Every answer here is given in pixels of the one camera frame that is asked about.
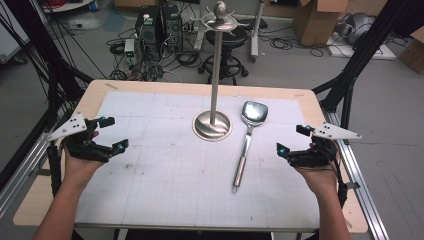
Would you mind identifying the black metal frame legs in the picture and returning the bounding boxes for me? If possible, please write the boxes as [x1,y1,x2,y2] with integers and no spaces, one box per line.
[312,0,419,145]
[4,0,95,132]

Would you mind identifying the black round stool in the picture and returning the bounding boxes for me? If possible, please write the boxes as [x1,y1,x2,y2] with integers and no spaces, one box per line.
[197,26,250,86]

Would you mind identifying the metal utensil stand with hooks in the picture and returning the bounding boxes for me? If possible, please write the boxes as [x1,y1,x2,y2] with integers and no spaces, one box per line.
[191,0,249,142]

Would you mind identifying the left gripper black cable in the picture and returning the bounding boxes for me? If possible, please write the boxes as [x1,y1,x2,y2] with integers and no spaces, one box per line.
[46,141,63,198]

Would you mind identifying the aluminium rail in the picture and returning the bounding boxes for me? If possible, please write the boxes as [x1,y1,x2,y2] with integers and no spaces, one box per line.
[0,109,66,219]
[321,109,390,240]

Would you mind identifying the large open cardboard box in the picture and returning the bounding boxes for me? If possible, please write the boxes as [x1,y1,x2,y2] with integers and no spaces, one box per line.
[292,0,350,48]

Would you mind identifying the small cardboard box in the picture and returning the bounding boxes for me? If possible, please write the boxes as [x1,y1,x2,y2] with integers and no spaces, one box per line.
[397,26,424,75]

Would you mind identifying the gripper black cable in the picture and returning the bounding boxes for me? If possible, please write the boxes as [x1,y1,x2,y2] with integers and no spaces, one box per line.
[328,146,350,210]
[46,141,63,198]

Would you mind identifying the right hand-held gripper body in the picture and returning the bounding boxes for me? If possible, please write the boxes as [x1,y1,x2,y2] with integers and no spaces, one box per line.
[287,122,363,168]

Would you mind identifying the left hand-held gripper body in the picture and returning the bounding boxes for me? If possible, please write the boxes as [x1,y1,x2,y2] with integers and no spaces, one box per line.
[47,112,116,164]

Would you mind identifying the stainless steel spatula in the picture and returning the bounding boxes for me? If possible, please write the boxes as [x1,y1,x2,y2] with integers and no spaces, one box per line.
[231,100,270,194]

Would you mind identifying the person's right hand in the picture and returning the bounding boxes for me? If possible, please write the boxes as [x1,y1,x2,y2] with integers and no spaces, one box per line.
[294,142,340,198]

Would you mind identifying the tangle of black floor cables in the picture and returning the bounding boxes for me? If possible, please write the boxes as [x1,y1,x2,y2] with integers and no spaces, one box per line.
[106,28,204,82]

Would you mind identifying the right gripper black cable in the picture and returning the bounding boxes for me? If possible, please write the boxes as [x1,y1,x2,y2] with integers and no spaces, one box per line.
[328,146,350,210]

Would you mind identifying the grey rounded appliance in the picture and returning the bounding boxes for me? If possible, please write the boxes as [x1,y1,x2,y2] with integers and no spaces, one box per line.
[335,12,377,46]

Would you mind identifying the white grid mat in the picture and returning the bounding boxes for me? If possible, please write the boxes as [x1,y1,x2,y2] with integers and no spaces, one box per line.
[74,91,322,232]

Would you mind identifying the black computer tower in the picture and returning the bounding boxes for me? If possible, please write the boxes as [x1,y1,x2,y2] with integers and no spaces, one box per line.
[134,4,162,62]
[161,3,185,53]

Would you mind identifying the small box with green light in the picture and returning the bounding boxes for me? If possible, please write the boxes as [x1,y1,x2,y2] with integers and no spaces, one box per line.
[123,38,137,66]

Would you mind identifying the white stand post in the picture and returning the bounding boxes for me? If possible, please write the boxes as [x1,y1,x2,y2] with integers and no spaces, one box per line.
[249,0,268,63]

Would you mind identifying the person's left hand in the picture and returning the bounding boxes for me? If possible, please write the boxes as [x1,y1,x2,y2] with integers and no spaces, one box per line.
[62,130,105,193]

